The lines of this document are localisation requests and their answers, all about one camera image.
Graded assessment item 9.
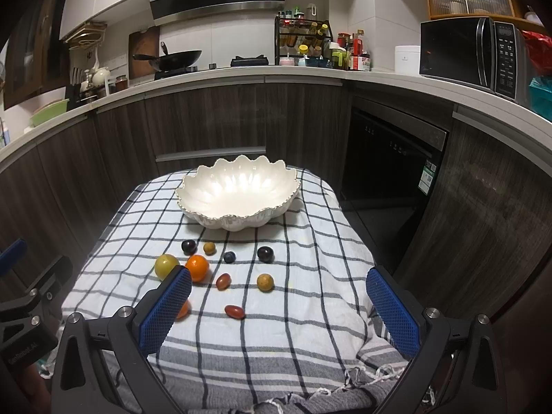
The black wok pan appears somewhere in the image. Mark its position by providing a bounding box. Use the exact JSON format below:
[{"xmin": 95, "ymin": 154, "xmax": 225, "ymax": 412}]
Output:
[{"xmin": 133, "ymin": 42, "xmax": 202, "ymax": 72}]

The wooden cutting board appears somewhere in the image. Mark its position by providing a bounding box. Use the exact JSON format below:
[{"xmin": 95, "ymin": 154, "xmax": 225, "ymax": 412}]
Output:
[{"xmin": 128, "ymin": 26, "xmax": 160, "ymax": 79}]

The black spice rack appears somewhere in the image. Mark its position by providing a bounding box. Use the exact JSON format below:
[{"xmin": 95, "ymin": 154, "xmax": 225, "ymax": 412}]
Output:
[{"xmin": 274, "ymin": 16, "xmax": 333, "ymax": 67}]

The red grape tomato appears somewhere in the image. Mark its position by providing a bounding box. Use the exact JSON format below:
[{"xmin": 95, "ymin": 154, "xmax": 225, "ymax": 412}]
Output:
[
  {"xmin": 215, "ymin": 273, "xmax": 232, "ymax": 290},
  {"xmin": 225, "ymin": 305, "xmax": 246, "ymax": 319}
]

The black microwave oven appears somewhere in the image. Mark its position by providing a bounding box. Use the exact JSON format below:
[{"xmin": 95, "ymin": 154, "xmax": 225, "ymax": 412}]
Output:
[{"xmin": 419, "ymin": 17, "xmax": 536, "ymax": 108}]

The red label sauce bottle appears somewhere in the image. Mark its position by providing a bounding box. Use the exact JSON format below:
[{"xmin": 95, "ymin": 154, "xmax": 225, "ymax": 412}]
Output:
[{"xmin": 351, "ymin": 29, "xmax": 367, "ymax": 71}]

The checkered white black cloth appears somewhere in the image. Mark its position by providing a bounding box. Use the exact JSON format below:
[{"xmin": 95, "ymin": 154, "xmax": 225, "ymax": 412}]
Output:
[{"xmin": 62, "ymin": 170, "xmax": 408, "ymax": 413}]

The white rice cooker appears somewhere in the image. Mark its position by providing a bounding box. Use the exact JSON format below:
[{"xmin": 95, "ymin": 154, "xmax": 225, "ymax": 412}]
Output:
[{"xmin": 394, "ymin": 45, "xmax": 421, "ymax": 76}]

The green yellow round fruit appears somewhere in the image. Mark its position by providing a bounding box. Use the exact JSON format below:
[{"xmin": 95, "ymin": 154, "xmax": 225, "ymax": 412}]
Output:
[{"xmin": 154, "ymin": 254, "xmax": 180, "ymax": 280}]

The grey drawer handle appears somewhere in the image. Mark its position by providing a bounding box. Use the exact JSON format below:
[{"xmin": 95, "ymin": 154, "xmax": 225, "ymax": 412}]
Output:
[{"xmin": 155, "ymin": 146, "xmax": 266, "ymax": 162}]

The black dishwasher front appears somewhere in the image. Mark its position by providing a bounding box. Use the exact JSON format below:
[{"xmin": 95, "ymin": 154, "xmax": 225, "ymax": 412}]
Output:
[{"xmin": 341, "ymin": 98, "xmax": 448, "ymax": 274}]

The white scalloped ceramic bowl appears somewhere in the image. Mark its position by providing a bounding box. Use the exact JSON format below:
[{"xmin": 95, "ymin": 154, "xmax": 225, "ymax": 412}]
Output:
[{"xmin": 174, "ymin": 155, "xmax": 301, "ymax": 232}]

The orange mandarin with stem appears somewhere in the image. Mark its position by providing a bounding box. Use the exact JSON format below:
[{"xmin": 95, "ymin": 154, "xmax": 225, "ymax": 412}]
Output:
[{"xmin": 176, "ymin": 300, "xmax": 190, "ymax": 321}]

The white teapot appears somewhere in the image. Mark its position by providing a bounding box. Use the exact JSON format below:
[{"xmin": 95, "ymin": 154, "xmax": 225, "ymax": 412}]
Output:
[{"xmin": 91, "ymin": 66, "xmax": 110, "ymax": 88}]

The blueberry dark blue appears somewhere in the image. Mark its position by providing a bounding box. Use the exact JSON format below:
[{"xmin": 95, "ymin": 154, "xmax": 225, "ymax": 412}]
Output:
[{"xmin": 223, "ymin": 252, "xmax": 236, "ymax": 264}]

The dark plum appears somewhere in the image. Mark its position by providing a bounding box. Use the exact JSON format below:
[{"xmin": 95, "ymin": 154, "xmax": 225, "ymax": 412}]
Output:
[
  {"xmin": 180, "ymin": 239, "xmax": 197, "ymax": 256},
  {"xmin": 256, "ymin": 246, "xmax": 274, "ymax": 264}
]

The tan longan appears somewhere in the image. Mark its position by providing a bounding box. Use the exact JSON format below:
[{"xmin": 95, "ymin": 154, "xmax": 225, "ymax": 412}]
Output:
[
  {"xmin": 256, "ymin": 274, "xmax": 274, "ymax": 293},
  {"xmin": 203, "ymin": 242, "xmax": 216, "ymax": 255}
]

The green container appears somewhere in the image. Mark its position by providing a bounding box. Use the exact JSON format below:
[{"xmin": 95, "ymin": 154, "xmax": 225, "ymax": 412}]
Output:
[{"xmin": 331, "ymin": 49, "xmax": 349, "ymax": 70}]

